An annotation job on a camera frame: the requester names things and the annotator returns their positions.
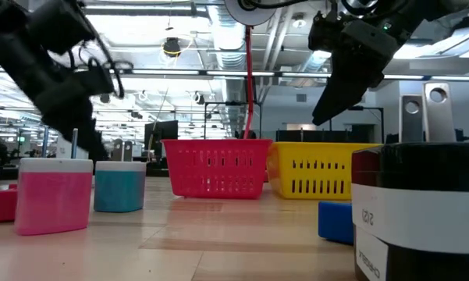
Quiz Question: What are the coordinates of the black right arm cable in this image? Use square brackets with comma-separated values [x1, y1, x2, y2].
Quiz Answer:
[240, 0, 311, 11]

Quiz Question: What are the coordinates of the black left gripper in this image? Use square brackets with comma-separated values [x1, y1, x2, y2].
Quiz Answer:
[34, 62, 116, 163]

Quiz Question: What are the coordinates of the teal wall charger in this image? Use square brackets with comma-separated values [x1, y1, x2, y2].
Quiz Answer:
[93, 139, 147, 214]

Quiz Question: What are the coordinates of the red plastic basket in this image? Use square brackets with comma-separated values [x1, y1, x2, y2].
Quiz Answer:
[160, 138, 274, 201]

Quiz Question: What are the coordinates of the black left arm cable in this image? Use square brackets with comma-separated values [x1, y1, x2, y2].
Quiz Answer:
[68, 23, 125, 99]

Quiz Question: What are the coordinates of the black monitor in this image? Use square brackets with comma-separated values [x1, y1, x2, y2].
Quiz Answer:
[144, 119, 179, 157]

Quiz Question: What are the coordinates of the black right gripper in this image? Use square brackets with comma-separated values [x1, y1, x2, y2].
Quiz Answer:
[308, 10, 399, 126]

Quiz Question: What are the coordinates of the pink wall charger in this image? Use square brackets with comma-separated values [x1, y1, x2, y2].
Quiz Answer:
[14, 158, 94, 237]

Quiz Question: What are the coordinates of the long ceiling light bar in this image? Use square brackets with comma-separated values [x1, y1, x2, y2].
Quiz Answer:
[120, 69, 469, 82]

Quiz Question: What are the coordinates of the blue digital clock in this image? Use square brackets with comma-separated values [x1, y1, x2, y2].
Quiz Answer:
[318, 201, 355, 247]

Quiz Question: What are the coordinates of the silver ribbed ventilation duct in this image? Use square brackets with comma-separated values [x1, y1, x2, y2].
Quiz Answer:
[208, 0, 247, 137]

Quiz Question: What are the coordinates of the yellow plastic basket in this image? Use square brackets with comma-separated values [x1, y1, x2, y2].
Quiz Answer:
[265, 141, 383, 201]

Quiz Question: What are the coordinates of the black hanging cable reel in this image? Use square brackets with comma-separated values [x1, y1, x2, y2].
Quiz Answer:
[162, 37, 183, 58]

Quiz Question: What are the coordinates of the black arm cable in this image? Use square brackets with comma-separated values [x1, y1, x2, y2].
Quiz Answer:
[240, 0, 311, 11]
[68, 23, 125, 99]

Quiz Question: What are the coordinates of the red digital clock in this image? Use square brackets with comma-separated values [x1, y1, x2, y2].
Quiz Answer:
[0, 183, 20, 223]

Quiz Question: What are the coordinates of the dark low partition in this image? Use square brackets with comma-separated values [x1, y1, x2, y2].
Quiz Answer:
[275, 130, 386, 144]

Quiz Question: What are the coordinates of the black wall charger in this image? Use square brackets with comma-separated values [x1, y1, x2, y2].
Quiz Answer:
[350, 80, 469, 281]

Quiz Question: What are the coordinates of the white square pillar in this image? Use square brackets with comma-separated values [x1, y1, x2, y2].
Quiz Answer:
[55, 132, 76, 160]

